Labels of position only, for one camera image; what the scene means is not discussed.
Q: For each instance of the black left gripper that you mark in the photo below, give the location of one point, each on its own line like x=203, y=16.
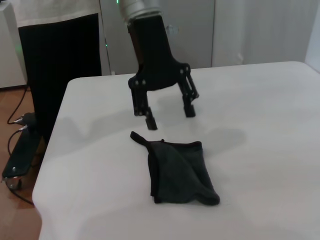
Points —
x=155, y=62

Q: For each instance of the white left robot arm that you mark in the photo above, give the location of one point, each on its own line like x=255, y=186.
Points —
x=138, y=7

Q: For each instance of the tall white cabinet doors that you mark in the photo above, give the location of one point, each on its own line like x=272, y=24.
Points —
x=237, y=32

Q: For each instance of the black robot lift column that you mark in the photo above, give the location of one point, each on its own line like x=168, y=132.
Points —
x=62, y=62

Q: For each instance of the white robot torso shell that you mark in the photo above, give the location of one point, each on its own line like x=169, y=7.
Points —
x=55, y=10

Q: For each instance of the black robot mobile base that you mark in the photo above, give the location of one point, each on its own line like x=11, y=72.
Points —
x=22, y=155

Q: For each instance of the low white cabinet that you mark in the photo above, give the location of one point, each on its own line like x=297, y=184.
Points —
x=10, y=50

